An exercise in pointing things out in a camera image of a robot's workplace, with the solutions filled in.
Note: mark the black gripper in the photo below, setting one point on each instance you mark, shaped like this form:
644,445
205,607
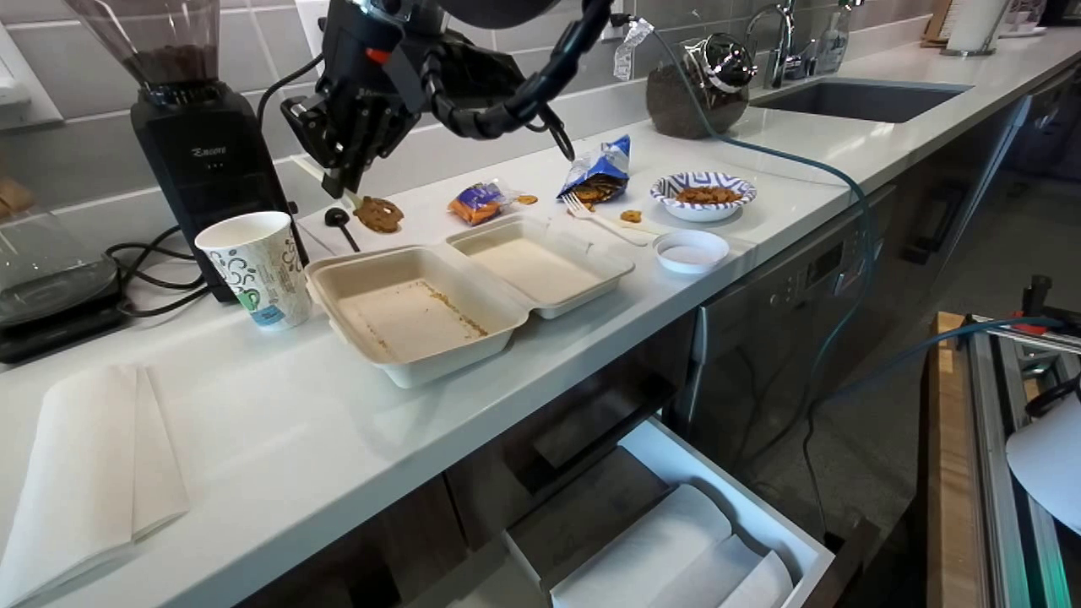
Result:
384,68

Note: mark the brown pretzel cookie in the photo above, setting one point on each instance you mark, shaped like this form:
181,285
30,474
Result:
632,215
381,215

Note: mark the beige clamshell takeout container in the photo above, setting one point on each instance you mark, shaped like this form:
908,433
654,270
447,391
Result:
416,322

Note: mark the clear glass container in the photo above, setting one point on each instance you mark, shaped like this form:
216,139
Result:
46,242

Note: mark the black coffee scoop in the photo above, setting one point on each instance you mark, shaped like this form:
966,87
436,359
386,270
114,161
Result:
334,215

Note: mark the black coffee grinder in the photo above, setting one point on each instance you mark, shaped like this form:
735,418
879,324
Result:
207,158

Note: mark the orange snack wrapper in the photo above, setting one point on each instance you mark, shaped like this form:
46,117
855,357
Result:
477,205

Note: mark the white printed paper cup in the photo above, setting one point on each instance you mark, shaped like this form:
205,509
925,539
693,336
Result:
256,270

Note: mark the small brown cookie piece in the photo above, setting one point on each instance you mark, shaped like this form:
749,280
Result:
527,202

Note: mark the broken brown cookie pieces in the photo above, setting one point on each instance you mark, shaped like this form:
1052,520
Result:
591,195

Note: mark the blue chip bag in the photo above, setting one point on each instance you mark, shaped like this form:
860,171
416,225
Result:
608,163

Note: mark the flat white paper sheet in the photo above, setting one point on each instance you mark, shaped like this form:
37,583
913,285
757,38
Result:
604,225

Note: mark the black kitchen scale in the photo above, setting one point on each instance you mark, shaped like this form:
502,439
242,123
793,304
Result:
56,322

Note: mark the pile of brown cookies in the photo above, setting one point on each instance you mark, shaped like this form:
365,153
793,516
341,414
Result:
705,195

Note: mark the blue white patterned bowl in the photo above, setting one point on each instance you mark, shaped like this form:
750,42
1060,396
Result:
705,207

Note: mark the folded white paper towel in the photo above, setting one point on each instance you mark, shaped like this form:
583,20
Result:
78,474

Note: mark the chrome sink faucet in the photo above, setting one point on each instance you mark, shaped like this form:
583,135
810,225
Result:
781,52

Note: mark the grey built-in dishwasher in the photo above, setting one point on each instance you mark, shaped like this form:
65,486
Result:
788,304

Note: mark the clear dispenser bottle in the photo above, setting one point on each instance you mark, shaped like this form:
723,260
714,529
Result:
836,38

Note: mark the large white paper roll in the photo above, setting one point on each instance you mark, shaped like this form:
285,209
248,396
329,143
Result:
644,551

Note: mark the open white drawer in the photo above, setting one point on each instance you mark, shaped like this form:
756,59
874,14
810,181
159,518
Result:
732,493

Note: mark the steel undermount sink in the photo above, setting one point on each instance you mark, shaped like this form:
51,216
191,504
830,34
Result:
867,98

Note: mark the medium white paper roll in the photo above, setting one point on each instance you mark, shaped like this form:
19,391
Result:
714,575

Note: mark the small white paper roll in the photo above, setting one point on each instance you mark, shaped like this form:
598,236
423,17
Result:
765,585

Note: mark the white paper towel roll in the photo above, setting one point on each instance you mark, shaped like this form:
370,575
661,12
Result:
973,20

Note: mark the wooden robot mounting cart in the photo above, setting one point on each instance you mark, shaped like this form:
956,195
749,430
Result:
952,474

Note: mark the white wall-mounted box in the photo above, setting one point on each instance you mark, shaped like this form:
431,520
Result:
21,88

